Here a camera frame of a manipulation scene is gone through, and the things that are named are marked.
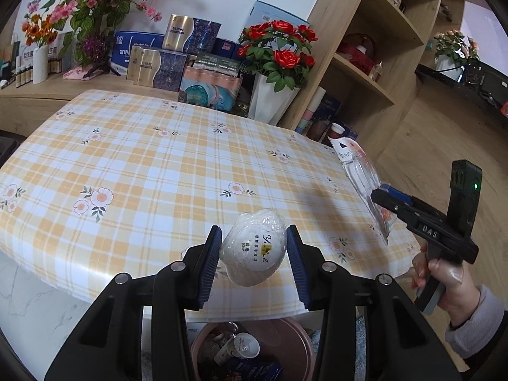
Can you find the small navy box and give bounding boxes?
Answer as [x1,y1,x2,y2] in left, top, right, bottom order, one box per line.
[216,37,239,54]

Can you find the white vase with orange flowers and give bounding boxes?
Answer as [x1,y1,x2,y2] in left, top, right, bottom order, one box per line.
[22,16,60,85]

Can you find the blue white tissue pack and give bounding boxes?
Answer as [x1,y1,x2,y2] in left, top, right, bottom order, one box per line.
[112,30,167,72]

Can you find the round white soap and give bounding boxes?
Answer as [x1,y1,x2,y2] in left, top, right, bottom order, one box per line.
[219,208,287,287]

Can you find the stack of pastel cups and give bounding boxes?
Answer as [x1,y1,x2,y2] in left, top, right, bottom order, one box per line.
[296,87,328,136]

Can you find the red basket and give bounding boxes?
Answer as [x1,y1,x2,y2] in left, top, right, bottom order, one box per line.
[337,34,376,74]

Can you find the row of small amber bottles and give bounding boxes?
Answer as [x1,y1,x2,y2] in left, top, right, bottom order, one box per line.
[16,63,34,88]

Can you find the black mini tripod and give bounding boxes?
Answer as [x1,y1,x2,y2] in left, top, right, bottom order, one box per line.
[85,36,120,78]

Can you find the pink blossom arrangement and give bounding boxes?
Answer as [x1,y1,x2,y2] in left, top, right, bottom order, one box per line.
[24,0,163,48]

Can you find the black plastic crate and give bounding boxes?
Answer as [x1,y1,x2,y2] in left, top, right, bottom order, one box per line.
[0,136,28,169]

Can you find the large light blue box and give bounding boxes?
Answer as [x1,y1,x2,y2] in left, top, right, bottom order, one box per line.
[248,1,310,44]

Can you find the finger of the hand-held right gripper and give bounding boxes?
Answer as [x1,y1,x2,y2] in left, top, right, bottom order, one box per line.
[381,183,414,207]
[371,188,417,225]

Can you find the black labelled box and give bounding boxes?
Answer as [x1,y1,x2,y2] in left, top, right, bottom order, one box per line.
[194,51,239,78]

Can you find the pink plastic basin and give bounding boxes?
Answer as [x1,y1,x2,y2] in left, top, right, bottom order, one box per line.
[190,317,318,381]

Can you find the black counter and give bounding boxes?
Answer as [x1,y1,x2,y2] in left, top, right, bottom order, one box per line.
[415,60,508,117]

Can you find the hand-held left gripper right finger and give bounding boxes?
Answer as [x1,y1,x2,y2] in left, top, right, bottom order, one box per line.
[286,224,463,381]

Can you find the green white paper cup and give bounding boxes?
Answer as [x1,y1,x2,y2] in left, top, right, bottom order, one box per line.
[232,332,260,360]

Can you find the blue cardboard box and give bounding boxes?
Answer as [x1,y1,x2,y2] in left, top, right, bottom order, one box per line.
[226,361,284,381]

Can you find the red roses in white pot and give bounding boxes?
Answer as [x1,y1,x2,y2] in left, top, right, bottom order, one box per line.
[237,20,318,125]

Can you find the purple flower bunch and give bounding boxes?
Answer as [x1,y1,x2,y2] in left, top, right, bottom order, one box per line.
[75,36,106,64]

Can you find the navy printed box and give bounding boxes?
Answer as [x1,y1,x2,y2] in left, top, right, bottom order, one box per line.
[317,97,342,124]

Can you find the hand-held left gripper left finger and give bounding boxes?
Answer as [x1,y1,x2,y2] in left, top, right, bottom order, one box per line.
[44,225,223,381]

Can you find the pink roses in white pot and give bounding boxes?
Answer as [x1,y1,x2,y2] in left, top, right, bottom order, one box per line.
[432,30,479,82]

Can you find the teal printed pastel pack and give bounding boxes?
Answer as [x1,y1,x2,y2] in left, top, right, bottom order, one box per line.
[178,67,243,110]

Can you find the person's right forearm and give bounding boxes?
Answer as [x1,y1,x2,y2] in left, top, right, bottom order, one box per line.
[444,284,508,362]

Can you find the wooden shelf unit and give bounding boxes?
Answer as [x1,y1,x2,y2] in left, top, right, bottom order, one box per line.
[278,0,465,159]

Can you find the clear floral plastic package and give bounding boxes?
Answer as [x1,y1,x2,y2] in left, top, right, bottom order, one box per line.
[329,135,393,247]

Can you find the dark brown glass tumbler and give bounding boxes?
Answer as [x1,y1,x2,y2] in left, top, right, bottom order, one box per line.
[310,117,330,139]

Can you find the person's right hand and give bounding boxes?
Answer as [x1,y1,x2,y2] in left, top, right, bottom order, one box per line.
[410,244,483,329]

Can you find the grey fluffy rug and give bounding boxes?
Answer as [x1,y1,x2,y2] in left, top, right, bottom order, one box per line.
[310,315,371,368]

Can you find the low wooden cabinet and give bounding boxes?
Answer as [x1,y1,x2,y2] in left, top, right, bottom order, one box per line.
[0,69,124,133]

